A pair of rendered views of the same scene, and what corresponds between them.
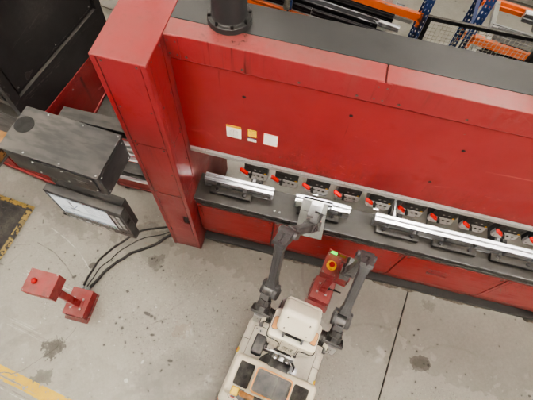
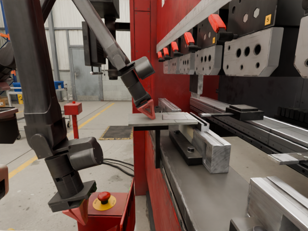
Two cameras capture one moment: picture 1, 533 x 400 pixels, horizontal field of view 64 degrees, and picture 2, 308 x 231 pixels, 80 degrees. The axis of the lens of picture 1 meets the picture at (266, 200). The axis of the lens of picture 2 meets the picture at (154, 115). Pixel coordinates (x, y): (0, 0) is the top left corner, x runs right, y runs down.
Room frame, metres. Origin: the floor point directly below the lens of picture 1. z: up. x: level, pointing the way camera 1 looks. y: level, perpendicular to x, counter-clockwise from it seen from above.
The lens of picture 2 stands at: (0.90, -1.03, 1.18)
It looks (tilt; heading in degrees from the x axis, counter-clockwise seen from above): 13 degrees down; 74
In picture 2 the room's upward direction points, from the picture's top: straight up
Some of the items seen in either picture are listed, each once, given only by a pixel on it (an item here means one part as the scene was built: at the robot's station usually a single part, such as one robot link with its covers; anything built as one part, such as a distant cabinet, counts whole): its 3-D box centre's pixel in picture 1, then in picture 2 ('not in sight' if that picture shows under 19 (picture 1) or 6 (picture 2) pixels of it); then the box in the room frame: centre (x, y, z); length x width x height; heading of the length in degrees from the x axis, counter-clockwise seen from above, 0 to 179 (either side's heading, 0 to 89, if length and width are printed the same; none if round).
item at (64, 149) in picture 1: (90, 182); (105, 36); (0.99, 0.97, 1.53); 0.51 x 0.25 x 0.85; 77
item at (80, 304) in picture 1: (63, 295); (75, 133); (0.57, 1.44, 0.41); 0.25 x 0.20 x 0.83; 171
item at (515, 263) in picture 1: (511, 262); not in sight; (1.01, -1.72, 0.89); 0.30 x 0.05 x 0.03; 81
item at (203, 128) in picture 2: (318, 201); (195, 120); (1.28, -0.36, 0.98); 0.20 x 0.03 x 0.03; 81
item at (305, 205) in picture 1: (312, 219); (160, 118); (1.13, -0.32, 1.00); 0.26 x 0.18 x 0.01; 171
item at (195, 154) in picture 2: (317, 214); (182, 144); (1.22, -0.37, 0.89); 0.30 x 0.05 x 0.03; 81
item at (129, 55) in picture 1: (186, 135); (177, 76); (1.60, 0.60, 1.15); 0.85 x 0.25 x 2.30; 171
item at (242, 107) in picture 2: not in sight; (228, 112); (1.44, -0.35, 1.01); 0.26 x 0.12 x 0.05; 171
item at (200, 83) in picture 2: not in sight; (195, 86); (1.28, -0.34, 1.13); 0.10 x 0.02 x 0.10; 81
